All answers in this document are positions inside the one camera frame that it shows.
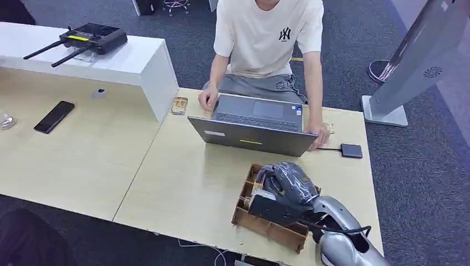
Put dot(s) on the person's left hand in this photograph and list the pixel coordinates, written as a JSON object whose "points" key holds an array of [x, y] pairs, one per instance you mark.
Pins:
{"points": [[318, 131]]}

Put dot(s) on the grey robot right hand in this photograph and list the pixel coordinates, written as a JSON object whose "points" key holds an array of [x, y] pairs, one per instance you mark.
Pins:
{"points": [[290, 181]]}

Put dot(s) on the person's right hand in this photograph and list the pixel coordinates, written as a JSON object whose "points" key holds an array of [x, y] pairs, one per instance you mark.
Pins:
{"points": [[208, 100]]}

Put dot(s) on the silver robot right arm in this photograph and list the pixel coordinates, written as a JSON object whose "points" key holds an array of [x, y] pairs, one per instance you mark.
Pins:
{"points": [[341, 246]]}

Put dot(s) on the clear case of cards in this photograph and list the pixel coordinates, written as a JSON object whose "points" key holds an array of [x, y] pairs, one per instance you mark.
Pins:
{"points": [[179, 105]]}

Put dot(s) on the black external drive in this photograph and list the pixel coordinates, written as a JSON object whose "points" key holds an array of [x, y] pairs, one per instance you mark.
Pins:
{"points": [[351, 151]]}

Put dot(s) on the wooden card sorting box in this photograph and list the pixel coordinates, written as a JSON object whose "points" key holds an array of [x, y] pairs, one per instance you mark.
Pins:
{"points": [[271, 233]]}

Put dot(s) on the grey laptop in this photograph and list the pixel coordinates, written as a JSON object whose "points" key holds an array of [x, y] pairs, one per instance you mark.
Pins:
{"points": [[253, 136]]}

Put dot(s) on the person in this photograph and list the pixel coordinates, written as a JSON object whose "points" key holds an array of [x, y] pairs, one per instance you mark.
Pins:
{"points": [[260, 47]]}

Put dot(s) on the round black floor base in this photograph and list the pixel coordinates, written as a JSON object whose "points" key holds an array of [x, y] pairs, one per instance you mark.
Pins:
{"points": [[376, 71]]}

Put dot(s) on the white desk shelf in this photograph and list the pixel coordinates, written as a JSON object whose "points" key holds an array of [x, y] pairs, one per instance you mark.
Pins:
{"points": [[125, 58]]}

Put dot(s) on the chrome chair base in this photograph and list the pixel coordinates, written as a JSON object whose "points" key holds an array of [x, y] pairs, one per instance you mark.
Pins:
{"points": [[176, 5]]}

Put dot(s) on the small white round puck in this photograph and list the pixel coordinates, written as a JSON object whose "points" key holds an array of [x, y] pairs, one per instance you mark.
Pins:
{"points": [[100, 92]]}

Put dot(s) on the black floor box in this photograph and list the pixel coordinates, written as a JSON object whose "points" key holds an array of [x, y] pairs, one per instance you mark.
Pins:
{"points": [[144, 5]]}

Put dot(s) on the grey kiosk stand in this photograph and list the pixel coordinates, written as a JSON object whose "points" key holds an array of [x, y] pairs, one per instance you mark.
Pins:
{"points": [[415, 62]]}

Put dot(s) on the black remote controller with antennas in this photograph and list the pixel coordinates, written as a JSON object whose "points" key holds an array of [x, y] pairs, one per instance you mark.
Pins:
{"points": [[95, 38]]}

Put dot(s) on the clear acrylic stand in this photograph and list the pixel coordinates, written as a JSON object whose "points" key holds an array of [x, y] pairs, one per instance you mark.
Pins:
{"points": [[85, 55]]}

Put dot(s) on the black smartphone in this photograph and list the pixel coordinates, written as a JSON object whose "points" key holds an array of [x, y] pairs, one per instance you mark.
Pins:
{"points": [[54, 117]]}

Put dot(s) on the small glass dish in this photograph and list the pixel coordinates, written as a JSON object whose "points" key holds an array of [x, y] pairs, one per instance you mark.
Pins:
{"points": [[7, 122]]}

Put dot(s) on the dark chair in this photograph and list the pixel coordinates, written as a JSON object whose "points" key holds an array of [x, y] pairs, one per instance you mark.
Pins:
{"points": [[33, 242]]}

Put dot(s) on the dark wrist camera box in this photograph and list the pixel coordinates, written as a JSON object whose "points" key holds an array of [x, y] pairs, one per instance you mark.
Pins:
{"points": [[271, 209]]}

